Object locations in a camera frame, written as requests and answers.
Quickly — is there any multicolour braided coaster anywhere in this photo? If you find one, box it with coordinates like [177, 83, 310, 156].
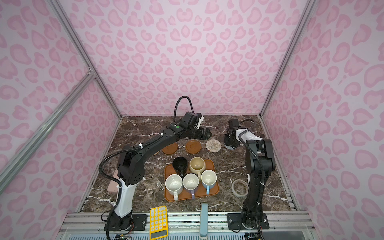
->
[206, 140, 222, 153]

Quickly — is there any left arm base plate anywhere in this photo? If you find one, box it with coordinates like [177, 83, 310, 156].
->
[104, 213, 147, 232]

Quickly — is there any clear tape roll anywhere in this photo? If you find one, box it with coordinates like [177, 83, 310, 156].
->
[231, 179, 249, 198]

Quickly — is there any black mug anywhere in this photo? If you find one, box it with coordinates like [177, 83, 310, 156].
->
[172, 157, 188, 179]

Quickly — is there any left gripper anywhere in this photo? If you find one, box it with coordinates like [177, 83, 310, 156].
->
[187, 127, 213, 140]

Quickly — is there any aluminium front rail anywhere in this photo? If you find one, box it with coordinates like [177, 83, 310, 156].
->
[56, 211, 319, 240]

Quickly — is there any grey round coaster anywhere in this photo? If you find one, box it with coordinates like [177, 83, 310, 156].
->
[225, 145, 238, 150]

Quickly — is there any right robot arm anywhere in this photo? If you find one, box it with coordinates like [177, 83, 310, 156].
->
[224, 119, 276, 231]

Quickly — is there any dark wooden coaster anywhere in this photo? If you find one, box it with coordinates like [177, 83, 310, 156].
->
[162, 143, 178, 155]

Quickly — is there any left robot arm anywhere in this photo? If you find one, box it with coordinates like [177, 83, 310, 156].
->
[115, 124, 212, 218]

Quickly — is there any aluminium diagonal frame bar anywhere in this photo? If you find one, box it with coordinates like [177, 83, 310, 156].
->
[1, 71, 95, 193]

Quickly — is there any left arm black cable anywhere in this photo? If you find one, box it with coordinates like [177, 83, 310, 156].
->
[98, 95, 195, 240]

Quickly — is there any yellow calculator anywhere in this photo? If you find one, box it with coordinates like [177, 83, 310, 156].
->
[149, 206, 169, 240]

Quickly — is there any white mug purple handle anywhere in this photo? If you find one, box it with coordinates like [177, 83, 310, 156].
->
[183, 173, 200, 200]

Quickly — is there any white mug blue handle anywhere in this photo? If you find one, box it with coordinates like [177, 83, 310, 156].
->
[201, 170, 217, 195]

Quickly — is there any cream yellow mug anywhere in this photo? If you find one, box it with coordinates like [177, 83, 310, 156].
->
[189, 157, 206, 180]

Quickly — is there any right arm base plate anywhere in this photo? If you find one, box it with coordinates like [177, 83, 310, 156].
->
[227, 213, 270, 232]

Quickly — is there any brown wooden coaster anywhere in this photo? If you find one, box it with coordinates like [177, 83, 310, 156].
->
[185, 140, 202, 155]

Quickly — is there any orange wooden tray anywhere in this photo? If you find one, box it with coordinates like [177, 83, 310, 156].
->
[164, 158, 220, 203]

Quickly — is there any light blue bar tool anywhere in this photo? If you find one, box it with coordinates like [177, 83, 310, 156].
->
[199, 203, 209, 240]

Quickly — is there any pink pencil case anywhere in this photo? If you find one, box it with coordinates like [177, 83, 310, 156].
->
[107, 170, 119, 193]

